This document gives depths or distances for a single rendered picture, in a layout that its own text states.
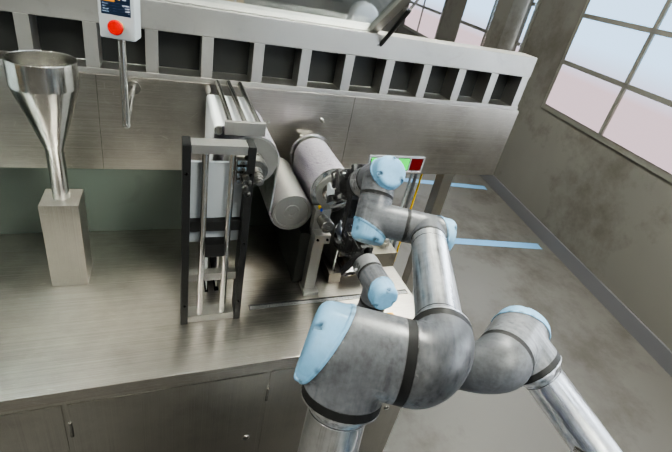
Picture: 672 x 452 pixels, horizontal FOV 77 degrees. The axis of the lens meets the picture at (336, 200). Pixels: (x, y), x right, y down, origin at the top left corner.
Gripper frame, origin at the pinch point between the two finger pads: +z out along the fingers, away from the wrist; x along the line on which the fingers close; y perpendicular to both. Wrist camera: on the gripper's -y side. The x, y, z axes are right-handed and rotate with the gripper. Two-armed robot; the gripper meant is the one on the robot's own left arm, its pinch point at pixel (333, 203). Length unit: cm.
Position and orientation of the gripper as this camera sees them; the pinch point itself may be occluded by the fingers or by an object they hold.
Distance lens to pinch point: 123.8
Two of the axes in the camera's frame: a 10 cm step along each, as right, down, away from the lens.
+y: -0.7, -9.9, 1.3
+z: -3.8, 1.5, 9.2
